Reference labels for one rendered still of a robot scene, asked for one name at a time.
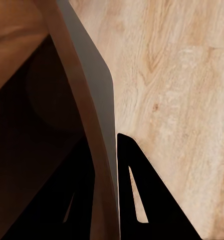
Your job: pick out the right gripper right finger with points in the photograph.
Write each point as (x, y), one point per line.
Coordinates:
(166, 219)

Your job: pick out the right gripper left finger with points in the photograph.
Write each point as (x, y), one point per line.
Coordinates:
(43, 218)

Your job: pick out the trash can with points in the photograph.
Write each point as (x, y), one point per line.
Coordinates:
(55, 88)

